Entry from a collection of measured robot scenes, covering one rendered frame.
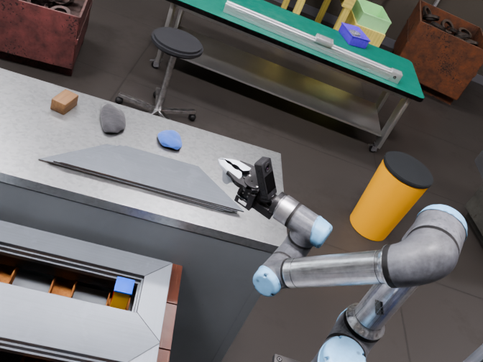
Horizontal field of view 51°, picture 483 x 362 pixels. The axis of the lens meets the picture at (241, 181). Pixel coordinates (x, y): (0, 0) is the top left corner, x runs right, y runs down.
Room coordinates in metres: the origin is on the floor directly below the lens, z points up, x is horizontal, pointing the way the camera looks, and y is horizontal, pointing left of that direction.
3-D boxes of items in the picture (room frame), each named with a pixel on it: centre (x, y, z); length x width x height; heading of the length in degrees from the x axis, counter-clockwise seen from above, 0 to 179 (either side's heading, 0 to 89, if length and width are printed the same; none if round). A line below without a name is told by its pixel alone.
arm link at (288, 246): (1.05, -0.21, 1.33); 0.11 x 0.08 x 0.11; 163
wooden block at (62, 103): (1.61, 0.77, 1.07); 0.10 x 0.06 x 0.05; 179
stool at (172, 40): (3.38, 0.87, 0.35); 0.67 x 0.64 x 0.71; 4
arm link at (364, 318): (0.99, -0.47, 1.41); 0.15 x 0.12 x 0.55; 163
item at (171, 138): (1.69, 0.34, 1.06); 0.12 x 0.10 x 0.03; 32
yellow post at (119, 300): (1.08, 0.21, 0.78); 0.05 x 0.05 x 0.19; 14
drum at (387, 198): (3.25, -1.05, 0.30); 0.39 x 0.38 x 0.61; 8
